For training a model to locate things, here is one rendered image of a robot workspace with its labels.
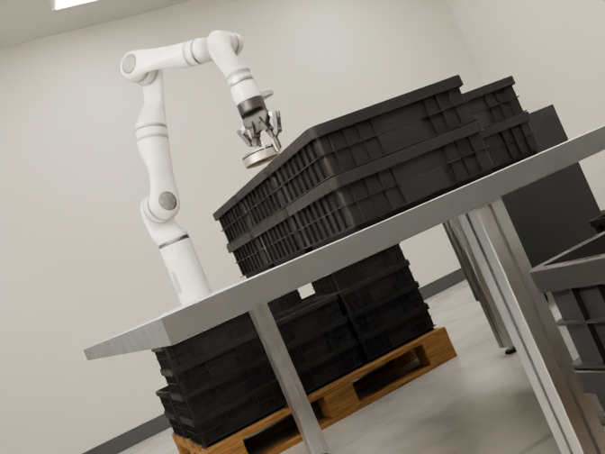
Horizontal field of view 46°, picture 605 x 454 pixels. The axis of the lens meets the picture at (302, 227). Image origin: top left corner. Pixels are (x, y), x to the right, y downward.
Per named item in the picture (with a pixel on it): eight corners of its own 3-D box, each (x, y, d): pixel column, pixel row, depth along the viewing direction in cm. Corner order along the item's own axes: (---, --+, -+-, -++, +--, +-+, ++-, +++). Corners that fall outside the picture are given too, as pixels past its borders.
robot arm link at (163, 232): (132, 201, 206) (155, 256, 205) (146, 191, 199) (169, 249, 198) (160, 193, 212) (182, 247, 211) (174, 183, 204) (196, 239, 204)
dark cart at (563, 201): (537, 316, 336) (459, 140, 340) (482, 322, 378) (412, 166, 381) (626, 267, 361) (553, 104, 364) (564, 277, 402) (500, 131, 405)
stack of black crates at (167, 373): (204, 449, 285) (160, 345, 286) (189, 442, 312) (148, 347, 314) (291, 404, 300) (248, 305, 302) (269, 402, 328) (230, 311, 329)
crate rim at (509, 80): (403, 124, 186) (400, 116, 186) (356, 156, 214) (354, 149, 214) (518, 81, 201) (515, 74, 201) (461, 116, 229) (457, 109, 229)
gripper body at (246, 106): (229, 105, 193) (242, 138, 193) (253, 92, 189) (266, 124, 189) (243, 105, 200) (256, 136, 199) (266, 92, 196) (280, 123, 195)
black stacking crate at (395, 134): (332, 182, 143) (309, 130, 143) (285, 212, 170) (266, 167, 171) (483, 122, 158) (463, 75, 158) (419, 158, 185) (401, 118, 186)
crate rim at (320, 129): (312, 138, 143) (308, 127, 143) (269, 175, 171) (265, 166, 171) (466, 82, 158) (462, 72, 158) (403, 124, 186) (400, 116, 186)
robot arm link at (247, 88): (275, 94, 199) (266, 73, 199) (255, 94, 189) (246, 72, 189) (250, 108, 203) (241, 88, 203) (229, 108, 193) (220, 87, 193)
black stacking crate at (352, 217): (354, 233, 142) (329, 177, 143) (303, 255, 170) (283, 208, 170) (504, 167, 157) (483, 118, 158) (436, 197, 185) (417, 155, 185)
